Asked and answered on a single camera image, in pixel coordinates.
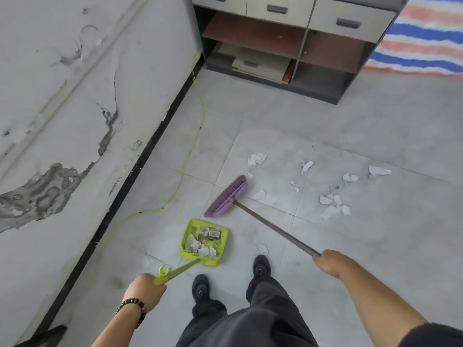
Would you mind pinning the person's right hand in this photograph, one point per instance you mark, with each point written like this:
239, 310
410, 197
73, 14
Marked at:
332, 263

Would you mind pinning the person's left hand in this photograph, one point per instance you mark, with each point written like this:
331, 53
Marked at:
144, 290

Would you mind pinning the person's left fingers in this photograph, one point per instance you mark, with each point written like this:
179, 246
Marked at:
161, 290

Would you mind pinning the person's right fingers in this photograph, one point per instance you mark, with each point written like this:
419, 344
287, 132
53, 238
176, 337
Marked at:
318, 260

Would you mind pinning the person's right forearm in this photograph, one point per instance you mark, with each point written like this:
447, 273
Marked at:
379, 307

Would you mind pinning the person's left forearm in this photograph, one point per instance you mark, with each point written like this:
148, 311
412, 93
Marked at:
117, 330

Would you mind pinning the black left shoe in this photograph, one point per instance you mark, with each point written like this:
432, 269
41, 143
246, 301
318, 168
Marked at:
200, 287

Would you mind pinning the black shoe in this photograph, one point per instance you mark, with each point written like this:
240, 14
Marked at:
200, 287
261, 267

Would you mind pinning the scattered white paper scraps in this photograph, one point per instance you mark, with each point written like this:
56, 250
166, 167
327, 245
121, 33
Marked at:
330, 212

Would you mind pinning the crumpled white paper heap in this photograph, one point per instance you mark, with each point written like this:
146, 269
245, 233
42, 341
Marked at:
197, 247

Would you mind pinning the black right shoe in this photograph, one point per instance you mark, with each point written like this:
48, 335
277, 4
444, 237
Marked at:
261, 267

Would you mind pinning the black printed packet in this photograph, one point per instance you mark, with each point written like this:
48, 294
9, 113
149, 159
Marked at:
214, 234

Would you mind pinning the dark grey trousers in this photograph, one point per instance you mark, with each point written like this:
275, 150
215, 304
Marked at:
260, 321

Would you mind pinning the black right sleeve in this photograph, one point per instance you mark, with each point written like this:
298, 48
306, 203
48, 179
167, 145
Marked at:
434, 336

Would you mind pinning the grey cabinet with open shelves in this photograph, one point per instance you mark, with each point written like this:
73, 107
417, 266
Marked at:
325, 81

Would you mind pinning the blue red striped tarp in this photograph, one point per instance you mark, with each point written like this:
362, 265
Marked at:
423, 36

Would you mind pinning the beige drawer front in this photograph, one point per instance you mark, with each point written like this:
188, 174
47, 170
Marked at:
365, 16
276, 14
231, 2

